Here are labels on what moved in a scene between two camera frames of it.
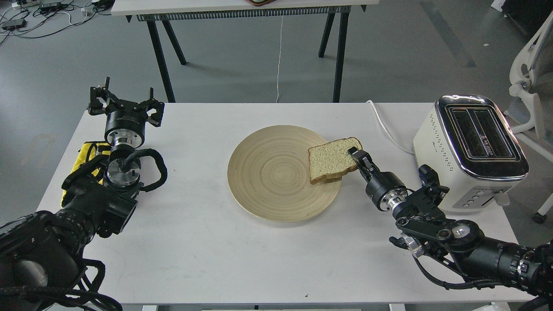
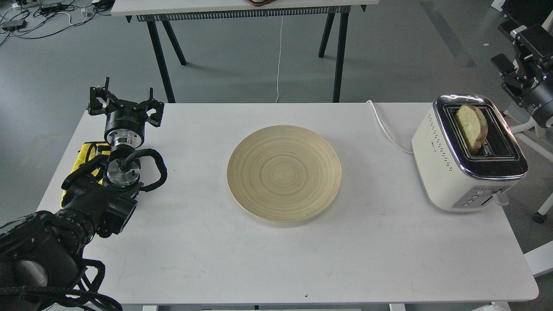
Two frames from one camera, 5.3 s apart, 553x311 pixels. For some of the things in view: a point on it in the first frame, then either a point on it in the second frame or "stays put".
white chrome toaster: [467, 144] stays put
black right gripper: [384, 188] to [532, 86]
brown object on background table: [261, 3] stays put
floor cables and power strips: [36, 18] stays put
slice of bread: [329, 161] to [473, 126]
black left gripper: [123, 114] stays put
